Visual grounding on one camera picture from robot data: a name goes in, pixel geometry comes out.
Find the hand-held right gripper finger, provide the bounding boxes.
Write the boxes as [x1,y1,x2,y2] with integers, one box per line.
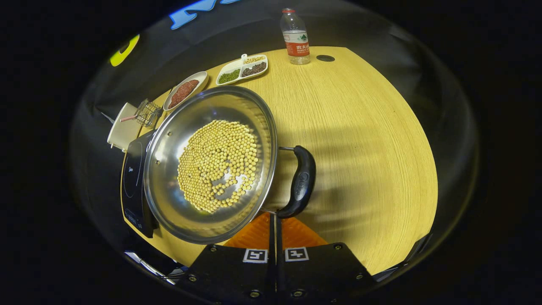
[176,212,277,305]
[276,214,377,305]

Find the steel pot with black handles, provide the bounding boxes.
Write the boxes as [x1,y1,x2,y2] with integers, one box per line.
[143,86,317,245]

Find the black induction cooktop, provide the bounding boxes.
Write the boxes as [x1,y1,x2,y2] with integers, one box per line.
[121,129,159,238]

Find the pile of soybeans in pot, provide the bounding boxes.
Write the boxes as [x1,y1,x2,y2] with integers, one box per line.
[177,120,259,213]

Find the pile of green beans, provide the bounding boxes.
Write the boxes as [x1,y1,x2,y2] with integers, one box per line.
[218,69,241,84]

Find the pile of dark red beans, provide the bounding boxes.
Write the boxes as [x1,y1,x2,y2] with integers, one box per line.
[241,62,267,77]

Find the red meat slices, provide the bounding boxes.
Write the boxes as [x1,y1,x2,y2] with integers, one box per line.
[169,79,199,108]

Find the white oval plate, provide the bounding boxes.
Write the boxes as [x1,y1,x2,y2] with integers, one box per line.
[163,71,209,112]

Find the white divided dish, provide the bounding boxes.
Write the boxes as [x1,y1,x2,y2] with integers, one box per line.
[216,53,269,86]

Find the white toaster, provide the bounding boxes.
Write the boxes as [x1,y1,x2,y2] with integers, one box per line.
[107,102,142,152]

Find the clear plastic water bottle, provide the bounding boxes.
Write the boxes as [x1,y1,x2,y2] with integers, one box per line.
[280,8,311,65]

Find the small wire basket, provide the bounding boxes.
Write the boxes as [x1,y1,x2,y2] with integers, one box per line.
[120,99,163,128]

